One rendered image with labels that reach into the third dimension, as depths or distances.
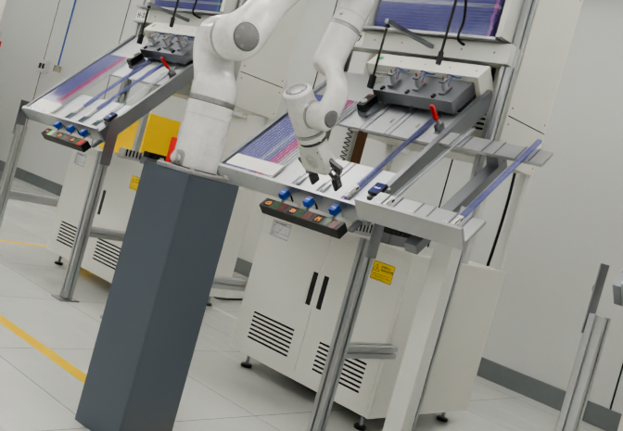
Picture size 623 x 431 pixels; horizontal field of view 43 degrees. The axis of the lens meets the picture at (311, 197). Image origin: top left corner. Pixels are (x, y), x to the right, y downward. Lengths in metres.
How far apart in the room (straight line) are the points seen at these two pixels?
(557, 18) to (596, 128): 1.20
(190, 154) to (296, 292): 1.01
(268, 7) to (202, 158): 0.42
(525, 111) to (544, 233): 1.31
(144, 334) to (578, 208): 2.66
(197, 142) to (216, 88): 0.14
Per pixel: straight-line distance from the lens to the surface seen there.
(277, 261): 2.93
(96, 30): 7.49
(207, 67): 2.06
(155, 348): 2.02
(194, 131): 2.00
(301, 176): 2.55
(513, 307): 4.21
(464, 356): 3.03
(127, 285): 2.05
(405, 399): 2.31
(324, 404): 2.37
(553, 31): 3.06
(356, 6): 2.21
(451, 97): 2.65
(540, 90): 3.05
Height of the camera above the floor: 0.77
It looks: 1 degrees down
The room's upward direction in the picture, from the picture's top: 15 degrees clockwise
